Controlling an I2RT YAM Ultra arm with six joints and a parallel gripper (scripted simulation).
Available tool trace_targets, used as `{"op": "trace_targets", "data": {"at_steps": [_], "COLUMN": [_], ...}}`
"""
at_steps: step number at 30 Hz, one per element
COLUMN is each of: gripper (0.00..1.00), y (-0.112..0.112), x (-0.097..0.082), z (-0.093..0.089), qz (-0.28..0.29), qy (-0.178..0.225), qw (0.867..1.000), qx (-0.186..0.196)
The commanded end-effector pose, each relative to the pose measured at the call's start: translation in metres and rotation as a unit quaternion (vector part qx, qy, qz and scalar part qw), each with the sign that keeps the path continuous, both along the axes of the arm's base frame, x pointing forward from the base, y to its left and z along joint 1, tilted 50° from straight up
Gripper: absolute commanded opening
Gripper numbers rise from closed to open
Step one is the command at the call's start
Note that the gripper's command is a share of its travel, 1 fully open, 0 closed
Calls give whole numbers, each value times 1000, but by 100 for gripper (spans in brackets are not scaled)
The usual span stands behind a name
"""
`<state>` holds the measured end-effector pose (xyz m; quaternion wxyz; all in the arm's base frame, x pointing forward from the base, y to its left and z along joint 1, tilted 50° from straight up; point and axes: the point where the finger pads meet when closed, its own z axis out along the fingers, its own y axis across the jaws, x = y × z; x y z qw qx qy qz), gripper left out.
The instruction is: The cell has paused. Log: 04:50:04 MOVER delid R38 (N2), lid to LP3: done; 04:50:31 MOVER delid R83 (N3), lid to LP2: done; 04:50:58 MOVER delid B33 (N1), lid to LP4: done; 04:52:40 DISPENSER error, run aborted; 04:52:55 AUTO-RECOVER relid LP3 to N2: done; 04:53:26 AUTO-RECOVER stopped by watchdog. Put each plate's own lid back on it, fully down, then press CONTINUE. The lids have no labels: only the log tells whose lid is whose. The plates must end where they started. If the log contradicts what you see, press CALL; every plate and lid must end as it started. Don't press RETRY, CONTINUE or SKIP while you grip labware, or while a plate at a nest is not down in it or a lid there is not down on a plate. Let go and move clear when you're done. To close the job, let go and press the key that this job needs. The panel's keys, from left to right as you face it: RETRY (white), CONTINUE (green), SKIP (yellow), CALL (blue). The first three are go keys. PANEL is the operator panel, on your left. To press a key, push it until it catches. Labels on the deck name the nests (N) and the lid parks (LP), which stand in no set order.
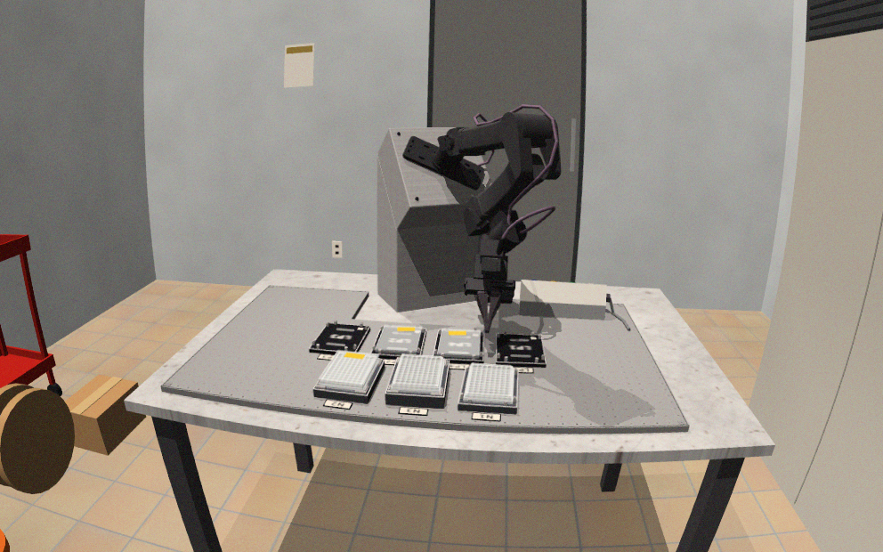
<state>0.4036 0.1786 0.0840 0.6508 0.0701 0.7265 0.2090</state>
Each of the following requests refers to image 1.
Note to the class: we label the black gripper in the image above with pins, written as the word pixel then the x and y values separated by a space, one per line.
pixel 491 291

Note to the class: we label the grey control panel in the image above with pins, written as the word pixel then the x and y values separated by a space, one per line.
pixel 565 300

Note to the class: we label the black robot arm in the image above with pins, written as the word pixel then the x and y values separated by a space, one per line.
pixel 483 214

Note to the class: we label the white multiwell plate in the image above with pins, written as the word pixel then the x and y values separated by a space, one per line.
pixel 347 388
pixel 419 374
pixel 490 383

